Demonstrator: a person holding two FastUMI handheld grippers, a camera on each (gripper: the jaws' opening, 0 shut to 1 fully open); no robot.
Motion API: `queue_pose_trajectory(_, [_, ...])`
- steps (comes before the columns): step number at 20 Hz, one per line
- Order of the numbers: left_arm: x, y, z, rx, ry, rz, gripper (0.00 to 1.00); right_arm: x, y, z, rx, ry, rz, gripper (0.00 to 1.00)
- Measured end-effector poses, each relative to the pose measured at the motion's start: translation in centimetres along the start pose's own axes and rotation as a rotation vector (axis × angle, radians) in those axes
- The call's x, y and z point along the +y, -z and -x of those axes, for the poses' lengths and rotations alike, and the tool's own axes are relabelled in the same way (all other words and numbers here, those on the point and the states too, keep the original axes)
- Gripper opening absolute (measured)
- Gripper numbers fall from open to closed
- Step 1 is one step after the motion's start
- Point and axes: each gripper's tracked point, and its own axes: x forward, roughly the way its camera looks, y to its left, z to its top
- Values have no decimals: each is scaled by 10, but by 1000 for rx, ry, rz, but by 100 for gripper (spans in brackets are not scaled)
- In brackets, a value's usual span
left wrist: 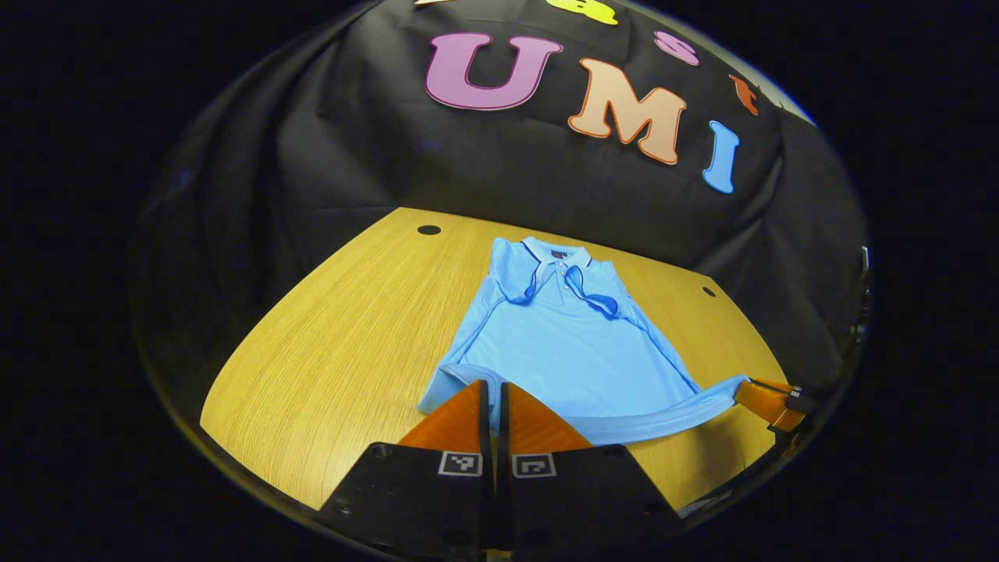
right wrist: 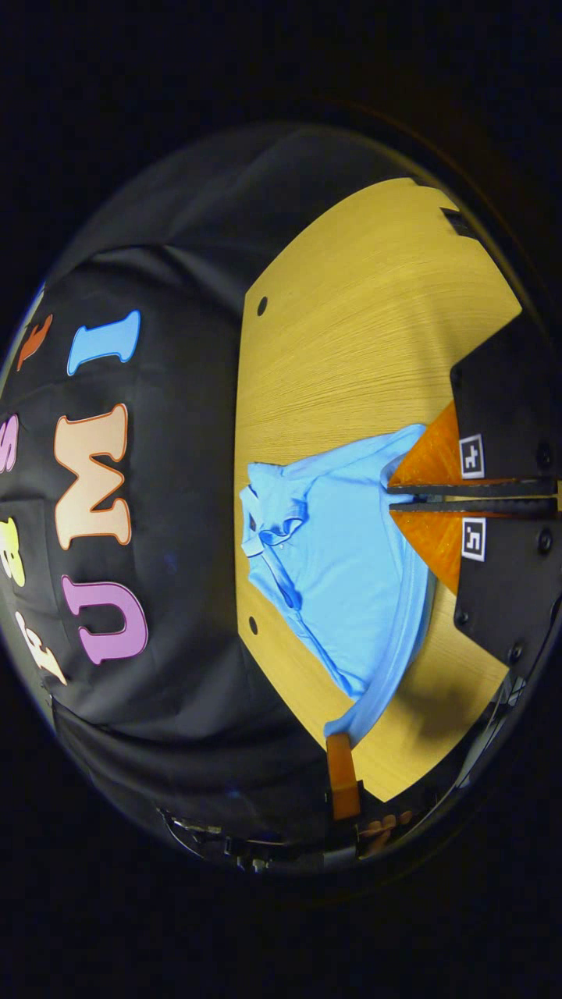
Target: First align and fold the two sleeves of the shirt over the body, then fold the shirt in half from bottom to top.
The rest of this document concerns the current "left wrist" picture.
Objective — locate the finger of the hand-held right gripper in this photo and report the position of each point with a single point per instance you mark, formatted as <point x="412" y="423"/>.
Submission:
<point x="769" y="402"/>

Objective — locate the black backdrop cloth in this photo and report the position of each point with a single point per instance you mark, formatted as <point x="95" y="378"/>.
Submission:
<point x="499" y="164"/>

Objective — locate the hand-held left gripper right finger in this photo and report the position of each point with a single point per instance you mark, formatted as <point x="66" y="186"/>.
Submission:
<point x="503" y="437"/>

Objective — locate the light blue polo T-shirt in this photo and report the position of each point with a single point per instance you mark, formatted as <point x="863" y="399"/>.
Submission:
<point x="562" y="351"/>

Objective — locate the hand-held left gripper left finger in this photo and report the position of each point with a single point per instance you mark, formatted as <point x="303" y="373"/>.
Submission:
<point x="482" y="437"/>

